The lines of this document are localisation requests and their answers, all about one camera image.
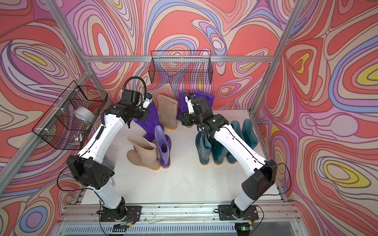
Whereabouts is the teal rain boot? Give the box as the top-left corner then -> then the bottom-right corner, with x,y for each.
242,119 -> 259,149
208,137 -> 228,165
226,121 -> 244,164
195,132 -> 212,165

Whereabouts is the beige rain boot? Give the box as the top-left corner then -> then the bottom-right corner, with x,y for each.
157,94 -> 178,130
127,134 -> 161,170

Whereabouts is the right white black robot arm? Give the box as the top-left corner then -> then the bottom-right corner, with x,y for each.
181,93 -> 279,220

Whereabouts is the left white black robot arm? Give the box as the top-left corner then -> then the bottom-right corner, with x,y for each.
67,76 -> 153,221

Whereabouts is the back thin purple rain boot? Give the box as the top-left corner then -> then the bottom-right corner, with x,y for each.
177,90 -> 189,120

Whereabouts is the white tape roll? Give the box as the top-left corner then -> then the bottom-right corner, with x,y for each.
73,106 -> 95,123

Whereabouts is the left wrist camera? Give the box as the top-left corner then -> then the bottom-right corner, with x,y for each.
142,92 -> 153,110

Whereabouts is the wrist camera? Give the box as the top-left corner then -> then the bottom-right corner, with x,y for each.
185,93 -> 195,115
142,92 -> 153,110

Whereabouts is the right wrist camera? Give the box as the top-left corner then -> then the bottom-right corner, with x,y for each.
185,93 -> 195,115

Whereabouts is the back black wire basket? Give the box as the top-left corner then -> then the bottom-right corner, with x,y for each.
149,49 -> 213,85

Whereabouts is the black wire basket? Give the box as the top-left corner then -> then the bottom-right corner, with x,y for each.
32,82 -> 108,150
149,49 -> 213,85

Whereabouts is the left black wire basket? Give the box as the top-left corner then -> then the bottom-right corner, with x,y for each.
32,82 -> 108,150

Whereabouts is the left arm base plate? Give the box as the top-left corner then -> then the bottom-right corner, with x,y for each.
96,206 -> 142,223

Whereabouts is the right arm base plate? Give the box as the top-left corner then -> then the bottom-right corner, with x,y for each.
214,204 -> 259,222

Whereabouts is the aluminium front rail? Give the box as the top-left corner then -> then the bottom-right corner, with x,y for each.
58,201 -> 302,225

